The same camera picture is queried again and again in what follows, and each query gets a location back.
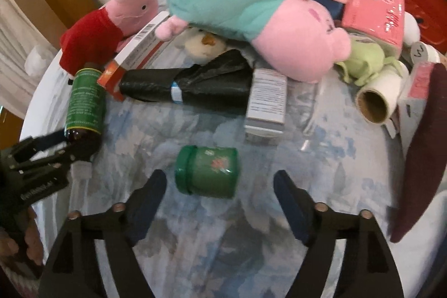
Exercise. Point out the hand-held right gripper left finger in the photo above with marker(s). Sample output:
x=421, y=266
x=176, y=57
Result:
x=146, y=210

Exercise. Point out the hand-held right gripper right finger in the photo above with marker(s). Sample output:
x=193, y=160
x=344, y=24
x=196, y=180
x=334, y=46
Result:
x=293, y=210

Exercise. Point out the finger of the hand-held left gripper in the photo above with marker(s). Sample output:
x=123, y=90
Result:
x=52, y=160
x=49, y=139

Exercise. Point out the brown bottle with green label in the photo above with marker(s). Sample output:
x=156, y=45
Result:
x=85, y=102

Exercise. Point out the green jar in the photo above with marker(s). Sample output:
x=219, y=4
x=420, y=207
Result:
x=209, y=172

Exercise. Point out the floral cloth covered desktop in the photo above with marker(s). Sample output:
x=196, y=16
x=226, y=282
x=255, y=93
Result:
x=209, y=231

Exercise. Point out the person's left hand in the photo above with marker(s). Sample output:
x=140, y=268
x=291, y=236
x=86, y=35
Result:
x=33, y=238

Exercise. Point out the white round object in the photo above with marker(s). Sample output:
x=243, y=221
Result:
x=39, y=59

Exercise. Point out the white curtain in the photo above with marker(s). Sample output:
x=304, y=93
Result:
x=17, y=57

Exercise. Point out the clear plastic bottle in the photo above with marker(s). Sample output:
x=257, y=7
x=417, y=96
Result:
x=309, y=109

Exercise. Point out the pig plush in red dress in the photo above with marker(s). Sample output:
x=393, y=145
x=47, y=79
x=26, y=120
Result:
x=90, y=36

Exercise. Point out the grey and white medicine box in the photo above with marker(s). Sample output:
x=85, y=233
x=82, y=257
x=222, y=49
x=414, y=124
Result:
x=265, y=99

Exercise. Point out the red and white box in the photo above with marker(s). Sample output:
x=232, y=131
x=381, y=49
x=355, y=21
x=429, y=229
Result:
x=139, y=46

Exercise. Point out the black garbage bag roll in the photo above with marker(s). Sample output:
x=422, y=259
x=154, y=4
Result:
x=209, y=85

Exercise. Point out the maroon cloth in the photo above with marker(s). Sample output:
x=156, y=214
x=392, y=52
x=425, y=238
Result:
x=426, y=162

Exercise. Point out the white paper roll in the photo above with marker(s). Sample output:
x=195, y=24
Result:
x=384, y=85

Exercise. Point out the green frog plush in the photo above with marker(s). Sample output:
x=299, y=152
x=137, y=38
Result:
x=363, y=60

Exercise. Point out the white box with red print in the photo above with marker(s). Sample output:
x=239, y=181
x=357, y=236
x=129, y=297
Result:
x=415, y=88

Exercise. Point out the white duck plush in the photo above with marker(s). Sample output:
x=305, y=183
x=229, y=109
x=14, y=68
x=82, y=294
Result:
x=202, y=46

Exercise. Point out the white plush toy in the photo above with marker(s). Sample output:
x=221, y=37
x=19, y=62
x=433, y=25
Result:
x=412, y=29

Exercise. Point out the pink tissue pack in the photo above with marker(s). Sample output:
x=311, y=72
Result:
x=370, y=4

